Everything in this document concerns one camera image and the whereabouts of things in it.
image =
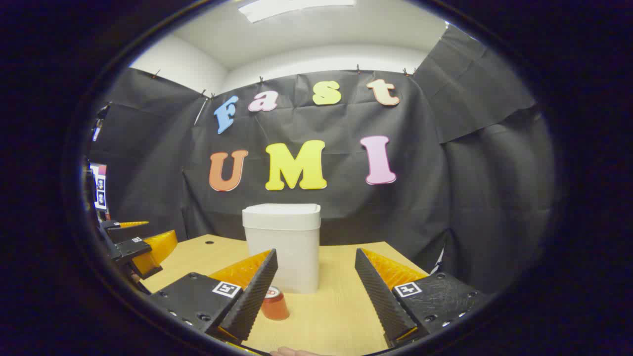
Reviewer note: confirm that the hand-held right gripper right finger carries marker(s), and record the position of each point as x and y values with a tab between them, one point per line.
378	296

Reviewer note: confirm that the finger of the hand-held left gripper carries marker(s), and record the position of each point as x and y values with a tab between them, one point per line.
129	248
111	225

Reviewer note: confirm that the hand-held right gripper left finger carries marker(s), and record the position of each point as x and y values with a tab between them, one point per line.
257	291

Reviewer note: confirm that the black backdrop cloth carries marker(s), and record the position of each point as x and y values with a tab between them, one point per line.
445	198

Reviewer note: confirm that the white desktop garbage bin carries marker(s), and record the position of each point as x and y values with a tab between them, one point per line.
287	247

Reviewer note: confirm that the red pop can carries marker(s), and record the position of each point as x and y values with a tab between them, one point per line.
274	306

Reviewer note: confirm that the computer monitor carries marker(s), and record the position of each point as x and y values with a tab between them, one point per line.
100	188

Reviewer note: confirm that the wooden desktop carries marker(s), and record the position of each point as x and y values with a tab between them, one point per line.
336	316

